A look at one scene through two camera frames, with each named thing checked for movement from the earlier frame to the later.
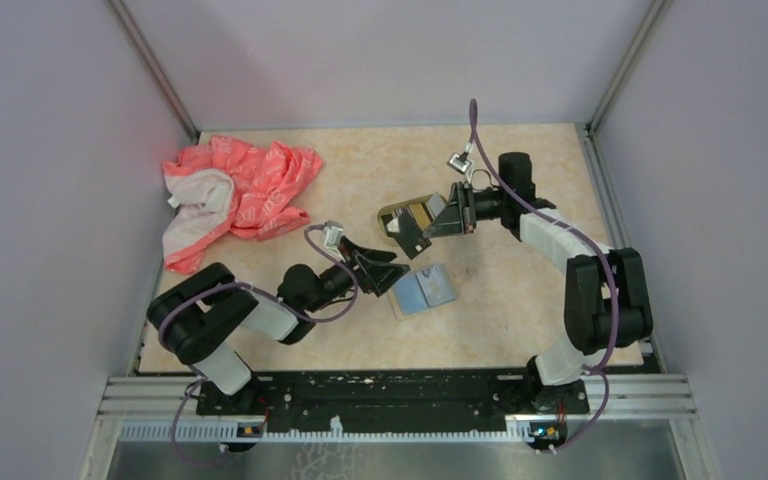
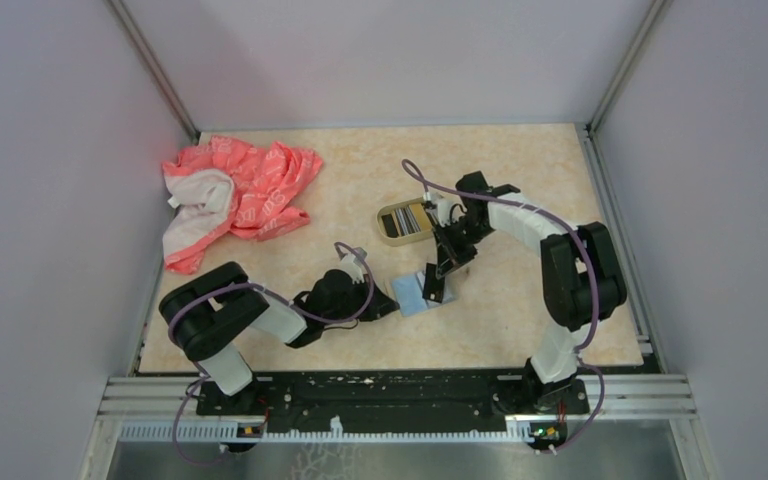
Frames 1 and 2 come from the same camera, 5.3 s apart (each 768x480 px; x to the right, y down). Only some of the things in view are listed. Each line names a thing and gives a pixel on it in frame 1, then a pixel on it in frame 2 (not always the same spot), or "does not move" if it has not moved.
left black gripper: (376, 271) → (378, 306)
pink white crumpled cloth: (221, 186) does not move
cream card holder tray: (424, 209) does not move
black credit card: (402, 225) → (433, 286)
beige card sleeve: (422, 290) does not move
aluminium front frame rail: (665, 401) does not move
